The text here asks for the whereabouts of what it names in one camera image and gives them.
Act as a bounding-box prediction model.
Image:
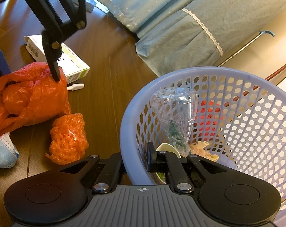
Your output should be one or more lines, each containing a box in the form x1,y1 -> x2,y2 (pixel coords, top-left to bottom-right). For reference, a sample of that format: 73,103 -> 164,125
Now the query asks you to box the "clear crushed plastic bottle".
150,87 -> 198,157

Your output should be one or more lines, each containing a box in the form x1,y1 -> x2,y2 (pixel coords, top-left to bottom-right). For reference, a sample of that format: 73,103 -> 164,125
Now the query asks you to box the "orange plastic bag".
0,62 -> 71,136

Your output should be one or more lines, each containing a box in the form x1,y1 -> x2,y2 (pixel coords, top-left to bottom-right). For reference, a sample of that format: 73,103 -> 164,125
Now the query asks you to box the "lavender perforated plastic basket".
119,67 -> 286,226

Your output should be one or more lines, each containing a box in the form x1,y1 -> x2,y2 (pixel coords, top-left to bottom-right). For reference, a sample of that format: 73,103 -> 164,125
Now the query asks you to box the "white paper ball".
190,141 -> 219,162

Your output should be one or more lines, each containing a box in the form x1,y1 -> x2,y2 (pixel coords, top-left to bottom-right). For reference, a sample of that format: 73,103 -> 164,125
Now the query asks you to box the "white cup inside basket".
156,143 -> 181,158

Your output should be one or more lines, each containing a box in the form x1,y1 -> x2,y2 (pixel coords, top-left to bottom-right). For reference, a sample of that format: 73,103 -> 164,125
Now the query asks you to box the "white green medicine box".
24,35 -> 90,84

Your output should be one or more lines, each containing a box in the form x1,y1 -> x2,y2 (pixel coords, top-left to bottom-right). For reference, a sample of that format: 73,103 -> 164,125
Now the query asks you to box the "orange bubble wrap piece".
45,113 -> 89,166

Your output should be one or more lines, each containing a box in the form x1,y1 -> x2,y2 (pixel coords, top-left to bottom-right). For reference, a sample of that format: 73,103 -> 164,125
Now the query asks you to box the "small white capsule object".
67,84 -> 85,91

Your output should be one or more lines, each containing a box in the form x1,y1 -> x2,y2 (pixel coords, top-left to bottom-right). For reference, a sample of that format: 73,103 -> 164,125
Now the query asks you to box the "blue white face mask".
0,132 -> 19,169

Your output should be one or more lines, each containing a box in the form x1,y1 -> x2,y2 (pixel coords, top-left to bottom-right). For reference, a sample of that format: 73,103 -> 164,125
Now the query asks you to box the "teal blue bed quilt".
97,0 -> 286,76

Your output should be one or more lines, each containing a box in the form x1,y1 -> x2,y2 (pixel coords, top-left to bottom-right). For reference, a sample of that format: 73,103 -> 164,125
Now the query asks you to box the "reddish brown curved rod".
223,64 -> 286,107

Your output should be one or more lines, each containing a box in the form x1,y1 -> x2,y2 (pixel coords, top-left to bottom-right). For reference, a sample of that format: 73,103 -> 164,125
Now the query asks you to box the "metal cane with teal handle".
217,30 -> 276,67

